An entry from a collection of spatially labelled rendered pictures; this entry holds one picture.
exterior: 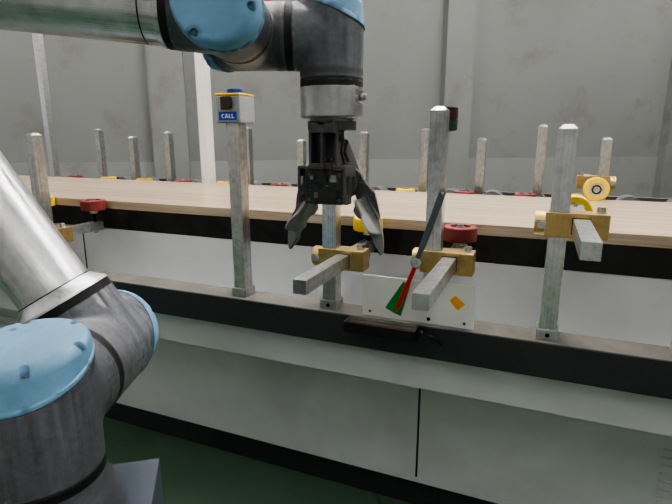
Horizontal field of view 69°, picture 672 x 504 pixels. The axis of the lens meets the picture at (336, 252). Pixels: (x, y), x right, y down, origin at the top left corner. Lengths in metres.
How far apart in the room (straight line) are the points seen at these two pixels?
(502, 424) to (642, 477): 0.35
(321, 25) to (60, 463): 0.63
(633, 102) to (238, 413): 5.72
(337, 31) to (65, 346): 0.52
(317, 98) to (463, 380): 0.77
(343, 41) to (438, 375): 0.81
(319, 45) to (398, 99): 4.44
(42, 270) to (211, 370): 1.06
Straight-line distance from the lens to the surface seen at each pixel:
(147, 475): 0.90
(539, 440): 1.51
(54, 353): 0.68
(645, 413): 1.24
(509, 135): 5.69
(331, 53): 0.70
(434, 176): 1.09
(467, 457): 1.57
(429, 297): 0.84
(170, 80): 4.73
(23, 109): 5.06
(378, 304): 1.17
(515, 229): 1.30
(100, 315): 0.83
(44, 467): 0.71
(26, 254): 0.84
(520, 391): 1.22
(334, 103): 0.70
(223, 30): 0.57
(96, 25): 0.64
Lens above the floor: 1.11
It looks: 13 degrees down
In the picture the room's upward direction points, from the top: straight up
